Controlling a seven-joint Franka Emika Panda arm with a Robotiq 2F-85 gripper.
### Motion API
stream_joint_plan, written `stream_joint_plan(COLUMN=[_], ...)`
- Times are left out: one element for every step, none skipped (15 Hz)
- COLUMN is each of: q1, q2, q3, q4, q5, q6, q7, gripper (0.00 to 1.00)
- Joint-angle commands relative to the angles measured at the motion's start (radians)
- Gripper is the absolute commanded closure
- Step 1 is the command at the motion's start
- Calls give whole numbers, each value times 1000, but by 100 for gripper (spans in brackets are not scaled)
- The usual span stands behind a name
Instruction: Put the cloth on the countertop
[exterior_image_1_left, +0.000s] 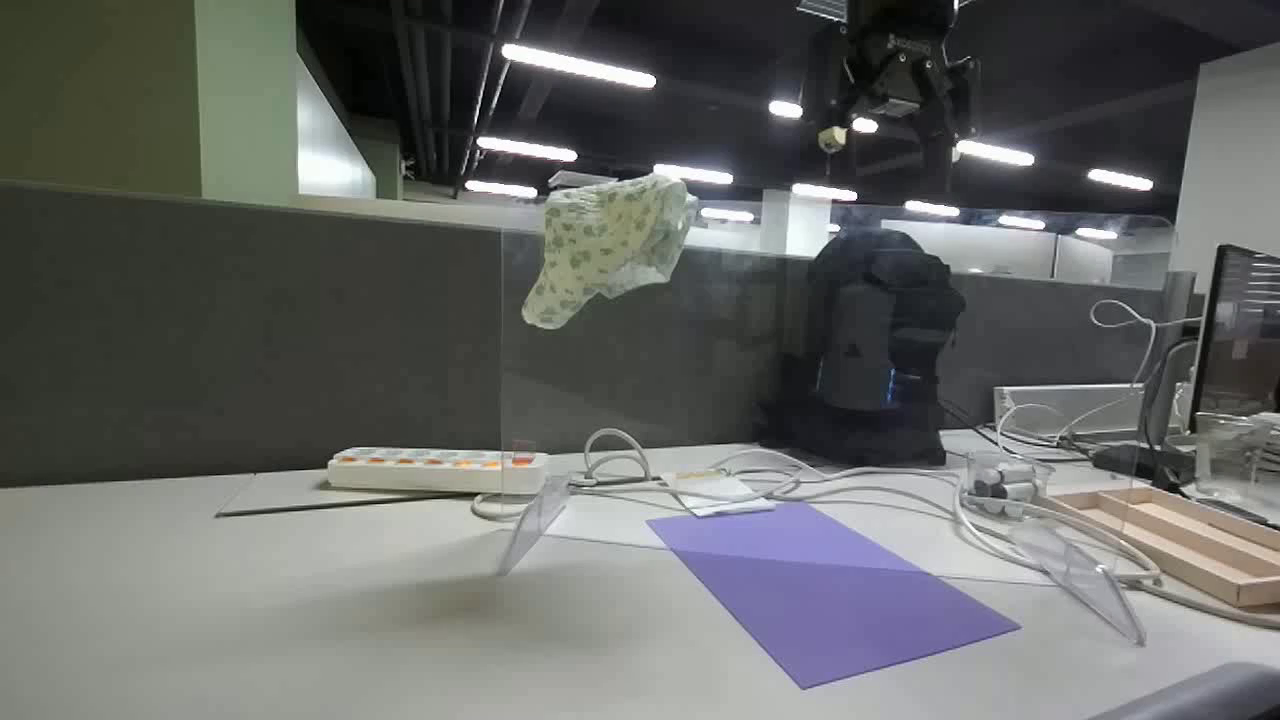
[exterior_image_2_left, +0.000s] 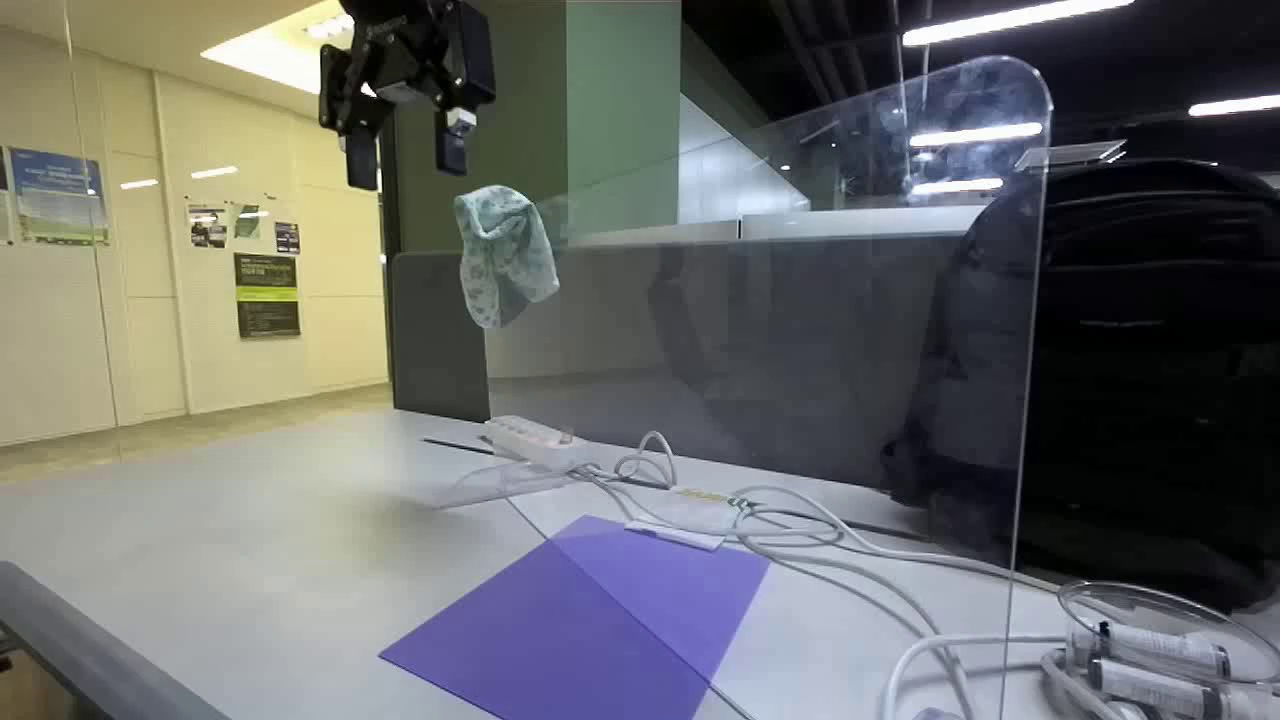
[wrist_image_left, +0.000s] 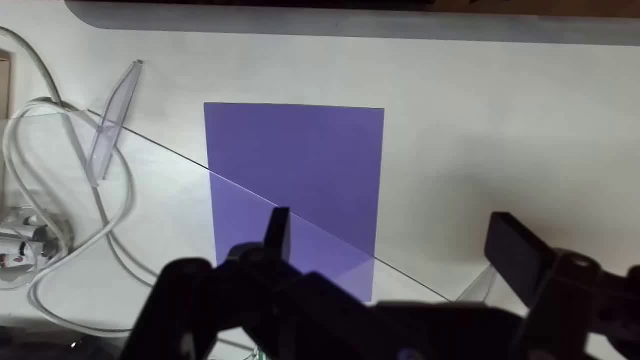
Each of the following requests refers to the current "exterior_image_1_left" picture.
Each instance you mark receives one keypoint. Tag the white paper sheet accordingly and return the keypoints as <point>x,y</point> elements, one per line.
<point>715,498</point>

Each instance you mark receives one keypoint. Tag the black computer monitor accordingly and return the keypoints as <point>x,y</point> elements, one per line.
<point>1241,335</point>

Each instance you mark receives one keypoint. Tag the wooden tray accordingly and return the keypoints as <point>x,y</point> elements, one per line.
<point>1181,539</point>

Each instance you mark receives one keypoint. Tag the pale patterned cloth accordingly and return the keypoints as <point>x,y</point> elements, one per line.
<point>607,247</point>

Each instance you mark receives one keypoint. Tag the white plug adapter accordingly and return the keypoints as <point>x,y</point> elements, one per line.
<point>1001,489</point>

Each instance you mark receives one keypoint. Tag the white power strip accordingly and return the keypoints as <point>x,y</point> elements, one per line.
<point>439,470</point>

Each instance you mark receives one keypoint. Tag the ceiling tube light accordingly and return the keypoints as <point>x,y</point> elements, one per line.
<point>526,151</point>
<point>576,65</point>
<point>995,155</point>
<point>1122,177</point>

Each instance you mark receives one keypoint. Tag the black backpack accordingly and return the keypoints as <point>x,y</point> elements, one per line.
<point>873,346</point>

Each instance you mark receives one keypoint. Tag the clear acrylic divider panel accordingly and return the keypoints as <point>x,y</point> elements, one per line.
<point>536,522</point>

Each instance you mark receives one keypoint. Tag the purple paper sheet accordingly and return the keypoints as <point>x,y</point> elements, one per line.
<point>827,594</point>

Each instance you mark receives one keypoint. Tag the grey desk partition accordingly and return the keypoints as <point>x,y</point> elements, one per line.
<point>254,335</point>

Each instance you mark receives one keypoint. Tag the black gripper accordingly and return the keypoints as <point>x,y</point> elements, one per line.
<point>890,36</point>

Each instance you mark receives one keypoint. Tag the thin black rod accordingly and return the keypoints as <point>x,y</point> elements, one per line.
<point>315,505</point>

